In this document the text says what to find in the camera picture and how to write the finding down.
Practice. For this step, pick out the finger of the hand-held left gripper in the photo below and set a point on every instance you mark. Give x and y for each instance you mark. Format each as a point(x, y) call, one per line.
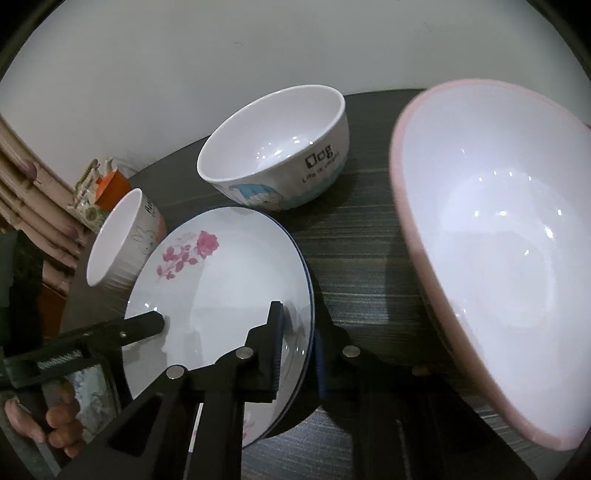
point(138, 326)

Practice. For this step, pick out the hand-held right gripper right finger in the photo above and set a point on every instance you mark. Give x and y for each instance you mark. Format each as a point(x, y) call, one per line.
point(325, 364)

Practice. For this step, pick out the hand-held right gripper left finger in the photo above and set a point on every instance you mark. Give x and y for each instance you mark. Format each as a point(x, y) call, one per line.
point(276, 355)

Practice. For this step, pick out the white plate with blue rim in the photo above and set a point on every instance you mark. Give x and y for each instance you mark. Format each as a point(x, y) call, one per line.
point(311, 318)

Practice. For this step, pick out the white plate with rose print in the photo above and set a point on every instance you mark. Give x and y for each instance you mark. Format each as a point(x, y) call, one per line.
point(217, 286)

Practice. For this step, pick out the white ribbed bowl rabbit print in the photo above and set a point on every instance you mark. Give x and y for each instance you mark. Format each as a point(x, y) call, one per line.
point(115, 235)

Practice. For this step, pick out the pink-rimmed white bowl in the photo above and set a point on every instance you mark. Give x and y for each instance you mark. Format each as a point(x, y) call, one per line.
point(498, 240)

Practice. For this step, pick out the white bowl with cartoon print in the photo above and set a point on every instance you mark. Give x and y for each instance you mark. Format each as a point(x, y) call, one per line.
point(272, 138)

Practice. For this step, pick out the person's left hand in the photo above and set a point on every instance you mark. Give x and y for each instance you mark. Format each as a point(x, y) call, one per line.
point(57, 417)

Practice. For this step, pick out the floral ceramic teapot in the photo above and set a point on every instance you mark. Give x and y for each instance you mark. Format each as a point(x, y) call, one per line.
point(85, 210)

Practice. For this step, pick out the orange cup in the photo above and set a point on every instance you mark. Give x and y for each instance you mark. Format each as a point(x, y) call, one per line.
point(117, 189)

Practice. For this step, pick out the beige patterned curtain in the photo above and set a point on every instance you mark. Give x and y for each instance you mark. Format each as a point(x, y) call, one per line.
point(32, 194)

